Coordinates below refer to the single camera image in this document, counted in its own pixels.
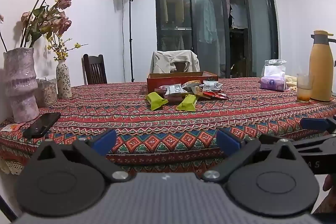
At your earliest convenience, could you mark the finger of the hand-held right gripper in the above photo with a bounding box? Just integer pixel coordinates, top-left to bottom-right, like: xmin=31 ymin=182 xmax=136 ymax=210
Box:
xmin=259 ymin=134 xmax=336 ymax=152
xmin=300 ymin=115 xmax=336 ymax=135

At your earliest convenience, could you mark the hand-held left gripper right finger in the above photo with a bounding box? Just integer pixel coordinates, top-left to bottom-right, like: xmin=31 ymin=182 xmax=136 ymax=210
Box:
xmin=201 ymin=128 xmax=303 ymax=184

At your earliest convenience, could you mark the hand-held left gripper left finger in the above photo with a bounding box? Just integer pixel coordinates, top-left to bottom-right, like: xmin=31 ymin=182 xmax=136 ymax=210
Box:
xmin=35 ymin=128 xmax=132 ymax=184

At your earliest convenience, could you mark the red snack bag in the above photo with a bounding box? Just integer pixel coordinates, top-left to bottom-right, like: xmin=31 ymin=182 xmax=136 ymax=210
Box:
xmin=202 ymin=91 xmax=229 ymax=101

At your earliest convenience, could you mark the green snack packet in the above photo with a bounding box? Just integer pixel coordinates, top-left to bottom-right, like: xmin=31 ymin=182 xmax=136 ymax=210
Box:
xmin=145 ymin=92 xmax=169 ymax=111
xmin=176 ymin=94 xmax=197 ymax=112

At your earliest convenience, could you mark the white snack packet black print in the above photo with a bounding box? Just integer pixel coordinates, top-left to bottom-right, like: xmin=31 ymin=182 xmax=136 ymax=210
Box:
xmin=165 ymin=84 xmax=189 ymax=95

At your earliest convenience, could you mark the orange cardboard box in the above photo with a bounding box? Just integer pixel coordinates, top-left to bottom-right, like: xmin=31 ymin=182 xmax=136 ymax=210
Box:
xmin=146 ymin=71 xmax=219 ymax=93

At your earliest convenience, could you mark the person's right hand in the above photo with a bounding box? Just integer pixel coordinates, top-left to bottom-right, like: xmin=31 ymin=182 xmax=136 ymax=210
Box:
xmin=314 ymin=174 xmax=336 ymax=214

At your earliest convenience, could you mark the glass cup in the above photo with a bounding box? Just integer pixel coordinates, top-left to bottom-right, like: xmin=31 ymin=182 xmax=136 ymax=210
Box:
xmin=297 ymin=73 xmax=314 ymax=103

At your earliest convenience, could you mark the patterned red tablecloth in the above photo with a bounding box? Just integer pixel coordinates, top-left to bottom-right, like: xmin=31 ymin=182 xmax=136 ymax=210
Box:
xmin=0 ymin=77 xmax=336 ymax=177

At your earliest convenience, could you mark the yellow thermos jug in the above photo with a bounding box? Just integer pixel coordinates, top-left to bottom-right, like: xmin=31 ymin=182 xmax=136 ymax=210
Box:
xmin=309 ymin=30 xmax=336 ymax=102

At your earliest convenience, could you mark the purple tissue pack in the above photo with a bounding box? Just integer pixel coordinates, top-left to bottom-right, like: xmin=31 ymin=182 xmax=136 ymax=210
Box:
xmin=260 ymin=64 xmax=287 ymax=91

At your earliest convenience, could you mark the black phone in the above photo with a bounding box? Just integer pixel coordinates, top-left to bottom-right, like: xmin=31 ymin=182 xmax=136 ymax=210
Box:
xmin=22 ymin=112 xmax=61 ymax=139

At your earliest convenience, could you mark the yellow brown snack packet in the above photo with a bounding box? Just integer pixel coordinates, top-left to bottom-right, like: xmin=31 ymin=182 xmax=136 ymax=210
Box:
xmin=182 ymin=80 xmax=204 ymax=88

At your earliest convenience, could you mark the pink snack packet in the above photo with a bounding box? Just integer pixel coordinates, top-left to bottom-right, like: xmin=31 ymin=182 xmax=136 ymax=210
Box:
xmin=163 ymin=94 xmax=184 ymax=104

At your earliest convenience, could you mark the dark wooden chair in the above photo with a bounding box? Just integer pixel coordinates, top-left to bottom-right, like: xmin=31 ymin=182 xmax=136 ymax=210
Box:
xmin=81 ymin=54 xmax=108 ymax=85

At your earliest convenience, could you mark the glass jar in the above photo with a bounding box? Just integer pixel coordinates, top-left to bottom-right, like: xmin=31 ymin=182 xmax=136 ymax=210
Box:
xmin=37 ymin=76 xmax=58 ymax=107

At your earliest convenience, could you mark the clear plastic bag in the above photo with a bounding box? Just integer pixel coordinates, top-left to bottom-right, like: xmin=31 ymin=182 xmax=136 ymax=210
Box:
xmin=265 ymin=59 xmax=287 ymax=67

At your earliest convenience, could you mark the wooden chair with cushion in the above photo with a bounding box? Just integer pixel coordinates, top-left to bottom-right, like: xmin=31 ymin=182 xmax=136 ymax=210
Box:
xmin=171 ymin=61 xmax=192 ymax=73

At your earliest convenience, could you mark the small orange packet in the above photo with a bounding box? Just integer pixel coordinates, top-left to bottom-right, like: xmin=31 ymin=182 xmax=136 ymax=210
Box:
xmin=4 ymin=123 xmax=27 ymax=132

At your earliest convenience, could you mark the beige jacket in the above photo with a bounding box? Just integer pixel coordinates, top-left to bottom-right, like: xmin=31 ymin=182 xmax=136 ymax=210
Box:
xmin=150 ymin=50 xmax=200 ymax=74

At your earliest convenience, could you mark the white lace cloth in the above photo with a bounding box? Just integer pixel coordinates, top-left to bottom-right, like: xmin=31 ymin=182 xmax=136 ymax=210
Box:
xmin=0 ymin=157 xmax=25 ymax=175

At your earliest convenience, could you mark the large pink ceramic vase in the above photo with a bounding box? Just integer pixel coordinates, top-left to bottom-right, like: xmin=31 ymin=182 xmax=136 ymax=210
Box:
xmin=3 ymin=47 xmax=40 ymax=123

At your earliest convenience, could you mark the black sliding glass door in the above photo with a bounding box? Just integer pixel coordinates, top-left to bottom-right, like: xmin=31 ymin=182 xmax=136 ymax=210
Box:
xmin=155 ymin=0 xmax=279 ymax=79

